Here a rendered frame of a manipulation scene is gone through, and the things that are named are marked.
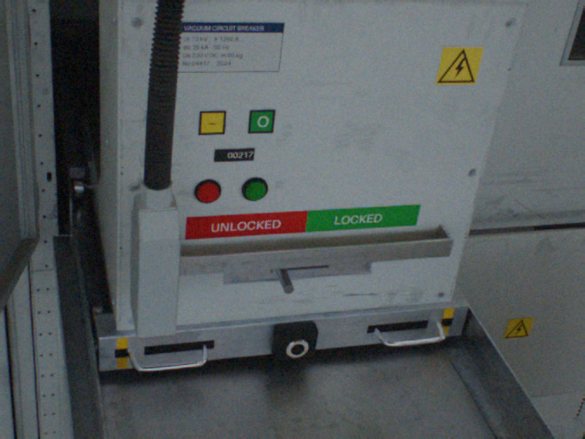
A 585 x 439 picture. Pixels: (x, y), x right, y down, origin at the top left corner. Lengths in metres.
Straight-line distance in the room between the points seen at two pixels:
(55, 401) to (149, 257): 0.80
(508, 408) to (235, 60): 0.62
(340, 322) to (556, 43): 0.63
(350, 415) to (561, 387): 0.99
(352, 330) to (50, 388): 0.68
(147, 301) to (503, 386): 0.53
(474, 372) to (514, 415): 0.11
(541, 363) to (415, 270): 0.84
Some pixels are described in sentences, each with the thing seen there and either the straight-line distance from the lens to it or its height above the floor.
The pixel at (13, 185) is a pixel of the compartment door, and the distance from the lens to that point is 1.49.
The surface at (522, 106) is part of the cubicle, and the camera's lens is 1.66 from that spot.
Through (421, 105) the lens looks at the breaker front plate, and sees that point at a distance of 1.17.
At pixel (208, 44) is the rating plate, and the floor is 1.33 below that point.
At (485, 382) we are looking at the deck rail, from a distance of 1.38.
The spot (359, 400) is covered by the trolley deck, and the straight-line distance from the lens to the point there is 1.31.
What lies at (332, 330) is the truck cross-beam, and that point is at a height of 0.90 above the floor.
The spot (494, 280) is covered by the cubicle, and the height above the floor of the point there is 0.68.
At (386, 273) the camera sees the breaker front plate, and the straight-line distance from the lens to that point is 1.30.
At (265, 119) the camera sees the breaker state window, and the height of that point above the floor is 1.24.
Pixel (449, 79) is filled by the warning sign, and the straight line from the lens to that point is 1.17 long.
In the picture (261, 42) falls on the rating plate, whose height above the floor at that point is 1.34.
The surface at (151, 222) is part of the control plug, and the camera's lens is 1.03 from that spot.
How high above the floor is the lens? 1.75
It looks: 34 degrees down
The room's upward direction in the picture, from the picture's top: 8 degrees clockwise
